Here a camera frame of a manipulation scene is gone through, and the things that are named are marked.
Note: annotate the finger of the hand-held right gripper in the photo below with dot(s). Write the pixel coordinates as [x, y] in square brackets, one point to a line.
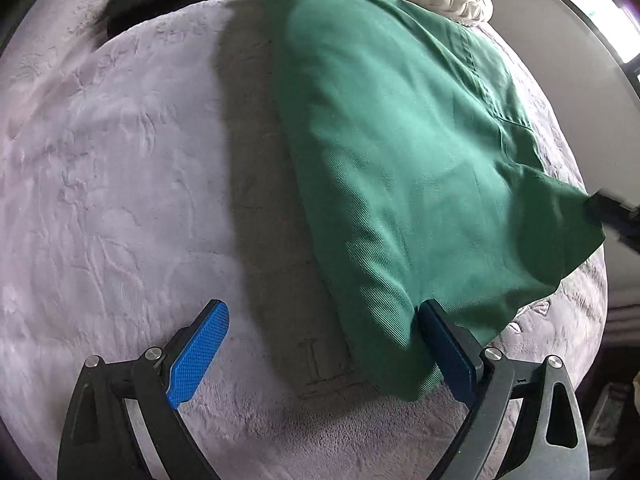
[617, 220]

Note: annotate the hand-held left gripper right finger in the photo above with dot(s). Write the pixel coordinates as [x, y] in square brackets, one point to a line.
[450, 355]

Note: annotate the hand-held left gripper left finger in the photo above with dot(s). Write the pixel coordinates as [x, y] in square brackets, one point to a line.
[197, 350]

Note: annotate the green garment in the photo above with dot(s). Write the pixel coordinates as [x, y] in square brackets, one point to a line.
[400, 170]

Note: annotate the lilac plush blanket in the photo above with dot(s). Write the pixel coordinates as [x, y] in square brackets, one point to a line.
[100, 185]

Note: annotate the window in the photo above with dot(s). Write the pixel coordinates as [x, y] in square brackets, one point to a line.
[585, 0]

